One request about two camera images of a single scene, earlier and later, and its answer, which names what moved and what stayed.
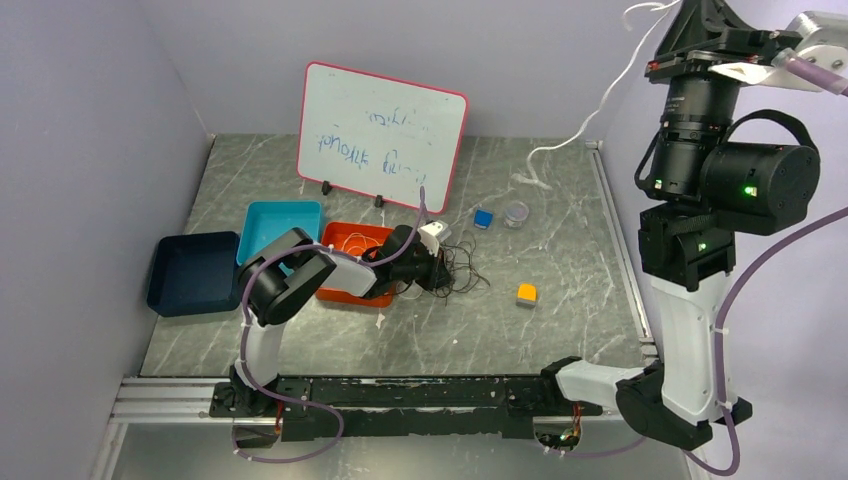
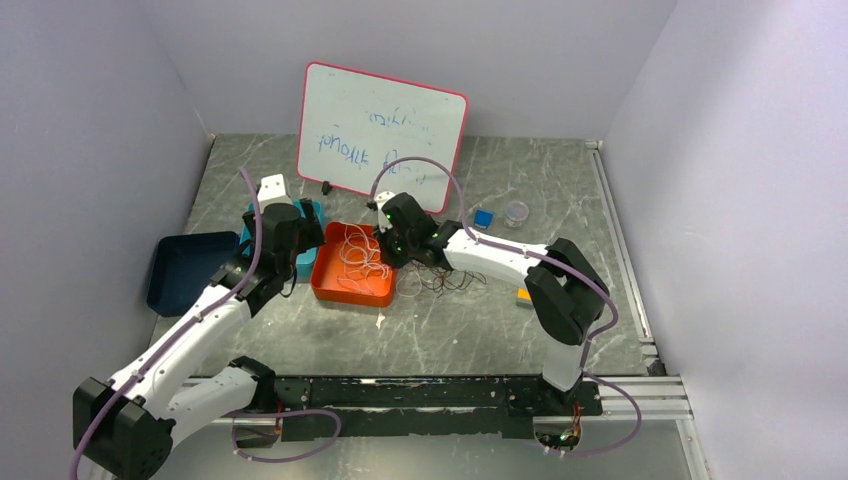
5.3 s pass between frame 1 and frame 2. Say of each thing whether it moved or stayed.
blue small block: stayed
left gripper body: moved
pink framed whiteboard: stayed
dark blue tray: stayed
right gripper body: moved
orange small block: stayed
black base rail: stayed
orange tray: stayed
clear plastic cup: stayed
